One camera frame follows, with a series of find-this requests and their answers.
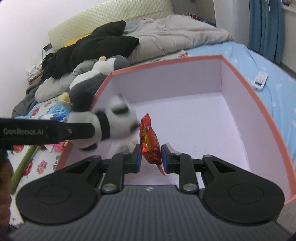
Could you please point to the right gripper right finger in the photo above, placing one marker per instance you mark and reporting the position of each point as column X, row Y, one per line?
column 181, row 164

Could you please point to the black white plush dog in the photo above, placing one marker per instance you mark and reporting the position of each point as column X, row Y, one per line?
column 117, row 121

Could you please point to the cream quilted headboard pillow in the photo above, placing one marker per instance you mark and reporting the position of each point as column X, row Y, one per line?
column 110, row 11

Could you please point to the green long plush cucumber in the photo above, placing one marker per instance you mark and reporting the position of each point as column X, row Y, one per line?
column 22, row 167

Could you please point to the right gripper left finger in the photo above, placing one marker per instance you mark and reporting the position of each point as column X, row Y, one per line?
column 115, row 169

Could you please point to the person left hand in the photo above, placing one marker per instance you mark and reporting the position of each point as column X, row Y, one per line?
column 6, row 176

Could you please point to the dark grey towel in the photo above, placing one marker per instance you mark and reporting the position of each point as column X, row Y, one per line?
column 26, row 105

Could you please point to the blue curtain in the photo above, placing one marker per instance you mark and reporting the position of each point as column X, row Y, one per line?
column 267, row 29

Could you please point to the grey white penguin plush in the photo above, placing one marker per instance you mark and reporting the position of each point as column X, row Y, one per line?
column 83, row 88

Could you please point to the white remote control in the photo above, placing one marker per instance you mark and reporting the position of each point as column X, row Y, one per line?
column 259, row 81

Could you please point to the black clothing pile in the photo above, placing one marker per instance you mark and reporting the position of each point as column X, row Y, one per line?
column 107, row 40

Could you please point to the red foil snack packet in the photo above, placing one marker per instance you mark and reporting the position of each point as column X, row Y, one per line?
column 150, row 145

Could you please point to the blue white plastic packet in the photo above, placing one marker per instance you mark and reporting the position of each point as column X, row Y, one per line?
column 58, row 112

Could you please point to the grey beige blanket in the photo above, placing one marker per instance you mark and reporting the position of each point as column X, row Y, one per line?
column 156, row 38

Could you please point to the fruit print table cloth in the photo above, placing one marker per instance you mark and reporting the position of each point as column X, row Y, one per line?
column 47, row 158

